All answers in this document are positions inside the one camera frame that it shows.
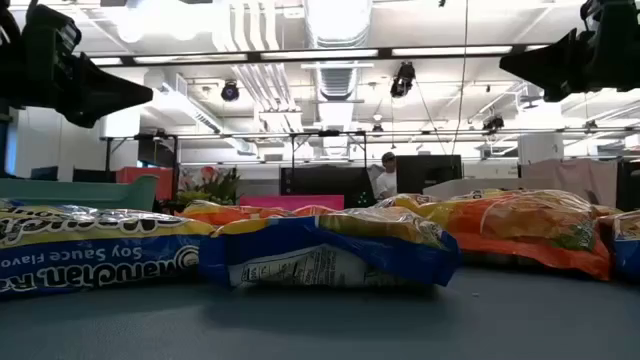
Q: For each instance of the teal plastic bin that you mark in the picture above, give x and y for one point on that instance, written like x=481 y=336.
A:
x=75 y=195

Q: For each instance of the person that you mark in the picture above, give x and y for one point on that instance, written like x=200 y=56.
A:
x=386 y=185

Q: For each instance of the potted green succulent plant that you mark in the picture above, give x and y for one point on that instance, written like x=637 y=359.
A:
x=215 y=187

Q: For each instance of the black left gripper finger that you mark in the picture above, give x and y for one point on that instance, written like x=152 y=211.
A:
x=105 y=95

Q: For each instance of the distant black metal frame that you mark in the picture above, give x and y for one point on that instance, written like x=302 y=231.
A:
x=328 y=133

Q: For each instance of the red partition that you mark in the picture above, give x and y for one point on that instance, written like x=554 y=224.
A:
x=142 y=182

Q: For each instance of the white pillar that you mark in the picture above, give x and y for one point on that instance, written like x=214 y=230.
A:
x=540 y=150

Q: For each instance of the black monitor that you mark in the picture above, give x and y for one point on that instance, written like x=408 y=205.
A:
x=629 y=185
x=430 y=175

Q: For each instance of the pink cloth partition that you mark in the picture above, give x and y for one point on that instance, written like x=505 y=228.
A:
x=570 y=185

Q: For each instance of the white plastic bin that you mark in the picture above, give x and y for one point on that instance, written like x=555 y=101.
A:
x=450 y=189

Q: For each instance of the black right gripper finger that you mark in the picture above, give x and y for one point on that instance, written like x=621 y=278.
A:
x=545 y=65

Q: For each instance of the dark seat back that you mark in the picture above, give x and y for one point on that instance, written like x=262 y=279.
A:
x=44 y=173
x=94 y=176

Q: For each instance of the blue Maruchan noodle pack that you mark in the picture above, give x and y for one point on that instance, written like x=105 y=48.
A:
x=625 y=255
x=12 y=203
x=100 y=260
x=325 y=250

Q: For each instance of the red plastic bin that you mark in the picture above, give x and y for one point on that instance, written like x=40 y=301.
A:
x=290 y=202

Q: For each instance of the black ceiling-mounted camera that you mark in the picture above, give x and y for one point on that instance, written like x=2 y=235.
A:
x=230 y=92
x=493 y=124
x=402 y=80

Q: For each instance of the silver ceiling air duct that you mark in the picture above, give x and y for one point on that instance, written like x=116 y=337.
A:
x=337 y=20

